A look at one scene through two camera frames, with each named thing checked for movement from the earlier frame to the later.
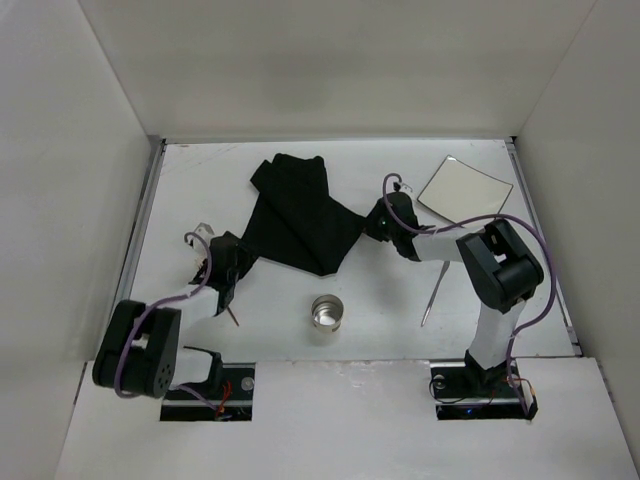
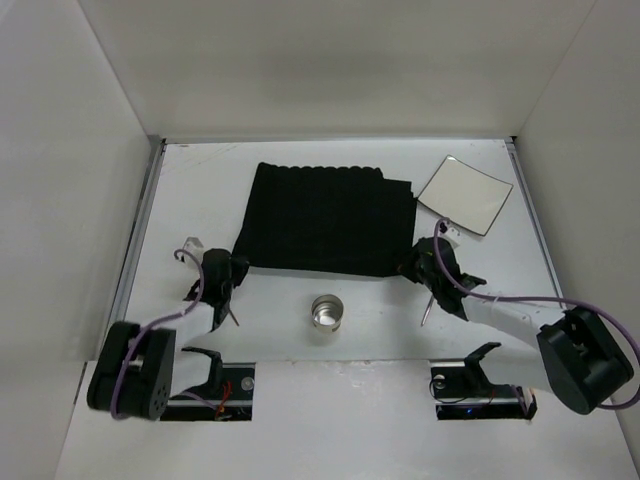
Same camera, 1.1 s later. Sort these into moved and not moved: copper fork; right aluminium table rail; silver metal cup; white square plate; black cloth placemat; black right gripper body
Moved: black right gripper body; black cloth placemat
Not moved: white square plate; copper fork; right aluminium table rail; silver metal cup
